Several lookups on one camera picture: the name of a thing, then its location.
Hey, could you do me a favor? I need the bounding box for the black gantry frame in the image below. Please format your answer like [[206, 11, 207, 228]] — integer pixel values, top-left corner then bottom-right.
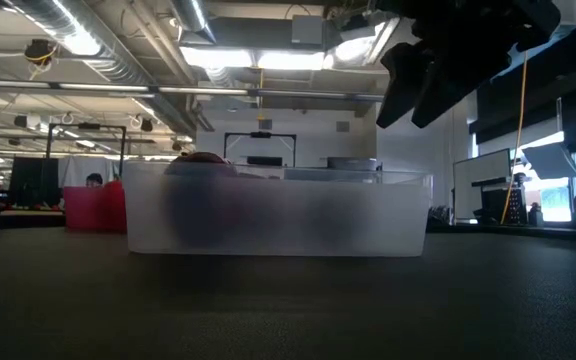
[[222, 131, 298, 167]]

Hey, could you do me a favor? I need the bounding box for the pink plastic basket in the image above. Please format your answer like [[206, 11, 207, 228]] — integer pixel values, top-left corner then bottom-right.
[[63, 185, 128, 234]]

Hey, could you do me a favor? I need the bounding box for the clear frosted plastic basket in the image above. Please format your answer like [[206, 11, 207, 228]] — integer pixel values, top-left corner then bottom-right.
[[120, 158, 438, 259]]

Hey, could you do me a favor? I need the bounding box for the dark bottle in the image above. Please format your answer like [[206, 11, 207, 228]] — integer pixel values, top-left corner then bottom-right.
[[527, 202, 544, 227]]

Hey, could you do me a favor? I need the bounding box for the white board panel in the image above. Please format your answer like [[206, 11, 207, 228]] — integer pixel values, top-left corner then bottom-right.
[[452, 148, 513, 221]]

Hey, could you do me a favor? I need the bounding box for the grey ceiling box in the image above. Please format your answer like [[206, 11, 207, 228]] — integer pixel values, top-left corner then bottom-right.
[[291, 14, 325, 46]]

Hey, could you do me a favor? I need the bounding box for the large rectangular metal duct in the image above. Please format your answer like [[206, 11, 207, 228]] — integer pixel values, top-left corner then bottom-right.
[[552, 0, 576, 36]]

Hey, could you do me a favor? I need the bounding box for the black mesh box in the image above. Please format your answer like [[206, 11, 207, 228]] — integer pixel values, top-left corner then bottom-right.
[[481, 185, 528, 225]]

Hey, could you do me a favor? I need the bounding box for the grey horizontal ceiling pipe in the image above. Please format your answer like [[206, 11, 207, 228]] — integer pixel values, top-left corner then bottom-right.
[[0, 78, 385, 105]]

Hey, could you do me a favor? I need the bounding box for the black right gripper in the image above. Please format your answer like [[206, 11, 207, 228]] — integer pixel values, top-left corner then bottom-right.
[[376, 0, 562, 129]]

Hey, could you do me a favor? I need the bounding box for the yellow hanging cable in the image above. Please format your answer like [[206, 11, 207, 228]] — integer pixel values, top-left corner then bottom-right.
[[500, 52, 529, 225]]

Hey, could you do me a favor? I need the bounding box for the grey tilted panel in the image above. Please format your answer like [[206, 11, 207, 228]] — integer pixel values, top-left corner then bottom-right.
[[522, 142, 576, 181]]

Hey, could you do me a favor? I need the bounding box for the bright ceiling light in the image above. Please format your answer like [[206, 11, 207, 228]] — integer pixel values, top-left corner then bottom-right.
[[180, 46, 329, 71]]

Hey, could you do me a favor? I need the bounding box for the grey round pot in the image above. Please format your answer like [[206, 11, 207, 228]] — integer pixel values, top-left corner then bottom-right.
[[326, 156, 380, 171]]

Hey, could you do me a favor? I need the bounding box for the black monitor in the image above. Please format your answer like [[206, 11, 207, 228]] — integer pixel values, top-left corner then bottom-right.
[[9, 156, 60, 207]]

